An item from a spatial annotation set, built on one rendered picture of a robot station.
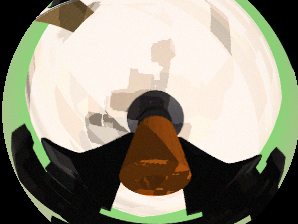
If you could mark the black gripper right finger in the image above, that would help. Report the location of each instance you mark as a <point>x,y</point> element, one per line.
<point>210,176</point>

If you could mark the orange knob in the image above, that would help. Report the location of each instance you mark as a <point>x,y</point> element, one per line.
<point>155,163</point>

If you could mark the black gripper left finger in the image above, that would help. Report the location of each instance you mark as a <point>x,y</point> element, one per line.
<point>98,169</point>

